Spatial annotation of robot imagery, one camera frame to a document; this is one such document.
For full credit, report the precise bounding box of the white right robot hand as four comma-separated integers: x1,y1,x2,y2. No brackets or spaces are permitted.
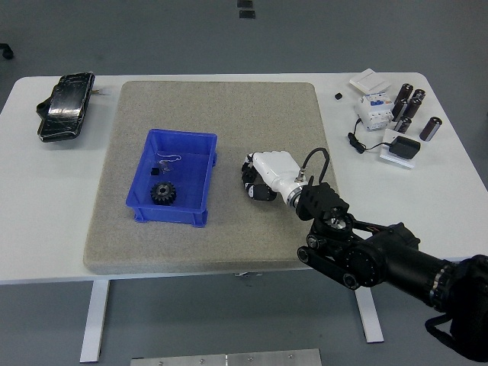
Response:
240,150,304,202

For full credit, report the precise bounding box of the white table leg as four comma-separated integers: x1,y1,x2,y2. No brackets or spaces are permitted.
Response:
352,287,385,343
79,279,111,363

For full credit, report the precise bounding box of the white flat plate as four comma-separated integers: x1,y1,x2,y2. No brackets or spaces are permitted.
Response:
379,128,416,170

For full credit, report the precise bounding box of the grey metal plate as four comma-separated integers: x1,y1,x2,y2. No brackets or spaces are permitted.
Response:
130,348,322,366

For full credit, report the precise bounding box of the large black gear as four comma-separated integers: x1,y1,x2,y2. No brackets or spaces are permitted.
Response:
149,181,180,206

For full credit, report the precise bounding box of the white wall switch plate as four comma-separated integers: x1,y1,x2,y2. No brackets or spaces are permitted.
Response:
348,68,392,95

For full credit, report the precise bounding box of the blue plastic bin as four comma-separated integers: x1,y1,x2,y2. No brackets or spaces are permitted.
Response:
125,128,219,228

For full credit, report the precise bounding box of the black wrapped device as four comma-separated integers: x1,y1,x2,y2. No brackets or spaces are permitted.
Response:
36,71,96,143

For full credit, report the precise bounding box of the white circuit breaker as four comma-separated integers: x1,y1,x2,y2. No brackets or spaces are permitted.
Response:
354,91,396,133

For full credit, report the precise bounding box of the clear plastic bag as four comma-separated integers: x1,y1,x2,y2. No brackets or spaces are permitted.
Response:
156,152,184,174

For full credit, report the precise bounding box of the grey foam mat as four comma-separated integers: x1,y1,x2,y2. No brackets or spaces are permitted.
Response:
82,80,352,274

